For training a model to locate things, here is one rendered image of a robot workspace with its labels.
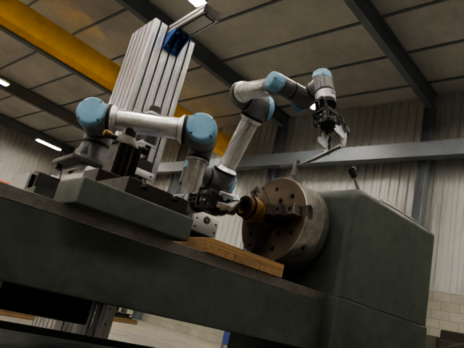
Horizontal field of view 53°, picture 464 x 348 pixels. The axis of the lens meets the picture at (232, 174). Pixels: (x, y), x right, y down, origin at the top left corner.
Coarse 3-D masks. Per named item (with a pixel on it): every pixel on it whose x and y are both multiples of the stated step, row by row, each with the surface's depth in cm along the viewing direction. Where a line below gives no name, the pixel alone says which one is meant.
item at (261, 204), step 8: (240, 200) 159; (248, 200) 156; (256, 200) 158; (240, 208) 160; (248, 208) 155; (256, 208) 156; (264, 208) 158; (240, 216) 157; (248, 216) 156; (256, 216) 156; (264, 216) 160
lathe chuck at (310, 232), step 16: (272, 192) 171; (288, 192) 165; (304, 192) 159; (320, 208) 161; (272, 224) 172; (288, 224) 159; (304, 224) 153; (320, 224) 158; (272, 240) 162; (288, 240) 156; (304, 240) 155; (272, 256) 159; (288, 256) 156; (304, 256) 159
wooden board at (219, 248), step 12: (192, 240) 130; (204, 240) 126; (216, 240) 126; (216, 252) 126; (228, 252) 128; (240, 252) 131; (252, 264) 134; (264, 264) 137; (276, 264) 140; (276, 276) 141
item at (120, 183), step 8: (128, 176) 109; (112, 184) 114; (120, 184) 110; (128, 184) 108; (136, 184) 110; (144, 184) 112; (128, 192) 108; (136, 192) 110; (144, 192) 111; (152, 192) 112; (160, 192) 114; (152, 200) 112; (160, 200) 114; (168, 200) 115; (176, 200) 117; (184, 200) 118; (168, 208) 115; (176, 208) 116; (184, 208) 118
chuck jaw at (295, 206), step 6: (270, 204) 158; (276, 204) 158; (282, 204) 157; (288, 204) 156; (294, 204) 155; (270, 210) 157; (276, 210) 157; (282, 210) 157; (288, 210) 156; (294, 210) 154; (300, 210) 156; (306, 210) 156; (270, 216) 158; (276, 216) 158; (282, 216) 157; (288, 216) 157; (294, 216) 156; (300, 216) 155
